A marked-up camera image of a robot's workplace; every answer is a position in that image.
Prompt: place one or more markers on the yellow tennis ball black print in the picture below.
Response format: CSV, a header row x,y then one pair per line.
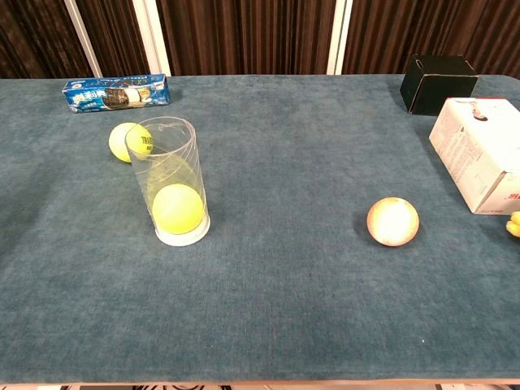
x,y
120,142

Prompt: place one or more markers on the yellow toy banana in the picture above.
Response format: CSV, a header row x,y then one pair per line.
x,y
515,225

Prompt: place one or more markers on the white slanted frame post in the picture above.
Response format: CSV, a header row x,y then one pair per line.
x,y
83,36

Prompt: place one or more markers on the blue Oreo cookie box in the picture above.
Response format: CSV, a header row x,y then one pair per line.
x,y
93,99

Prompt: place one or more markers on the dark brown curtain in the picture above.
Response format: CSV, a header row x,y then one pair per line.
x,y
243,36

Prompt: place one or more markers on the plain yellow tennis ball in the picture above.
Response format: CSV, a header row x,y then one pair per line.
x,y
177,209

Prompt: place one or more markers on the white cardboard box red print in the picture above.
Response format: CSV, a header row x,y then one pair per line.
x,y
475,154

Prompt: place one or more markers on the black cardboard box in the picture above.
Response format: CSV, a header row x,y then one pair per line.
x,y
440,87

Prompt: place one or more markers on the round peach-coloured fruit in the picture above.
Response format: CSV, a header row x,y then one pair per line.
x,y
393,222

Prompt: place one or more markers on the clear plastic tube container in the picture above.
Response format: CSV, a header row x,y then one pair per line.
x,y
170,166

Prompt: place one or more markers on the blue-green table cloth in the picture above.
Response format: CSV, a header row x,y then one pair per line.
x,y
284,284

